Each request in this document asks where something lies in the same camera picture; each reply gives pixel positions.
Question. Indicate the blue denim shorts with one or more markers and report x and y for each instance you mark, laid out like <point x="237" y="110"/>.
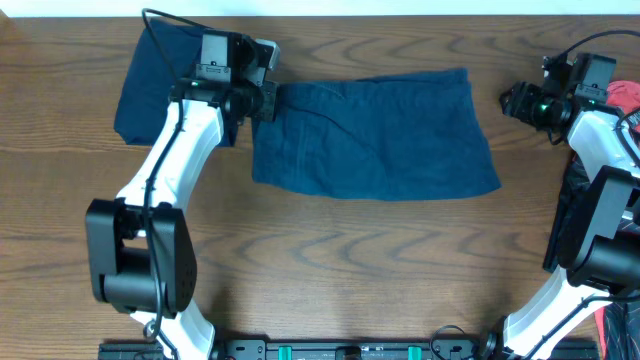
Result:
<point x="410" y="137"/>

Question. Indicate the red garment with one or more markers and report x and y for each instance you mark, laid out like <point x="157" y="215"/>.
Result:
<point x="622" y="95"/>

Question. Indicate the black mounting rail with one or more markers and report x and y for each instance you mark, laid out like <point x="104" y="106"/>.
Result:
<point x="260" y="350"/>

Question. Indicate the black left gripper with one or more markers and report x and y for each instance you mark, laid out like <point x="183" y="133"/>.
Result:
<point x="269" y="99"/>

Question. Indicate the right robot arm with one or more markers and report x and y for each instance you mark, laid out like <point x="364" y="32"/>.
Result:
<point x="595" y="254"/>

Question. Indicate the black patterned jersey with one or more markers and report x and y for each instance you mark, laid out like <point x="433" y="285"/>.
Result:
<point x="574" y="185"/>

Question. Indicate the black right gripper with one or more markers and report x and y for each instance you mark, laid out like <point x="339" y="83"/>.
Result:
<point x="517" y="104"/>

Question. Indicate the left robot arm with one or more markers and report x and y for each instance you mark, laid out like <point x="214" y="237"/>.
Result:
<point x="141" y="257"/>

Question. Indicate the folded dark navy garment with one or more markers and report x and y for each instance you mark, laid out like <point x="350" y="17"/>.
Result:
<point x="142" y="108"/>

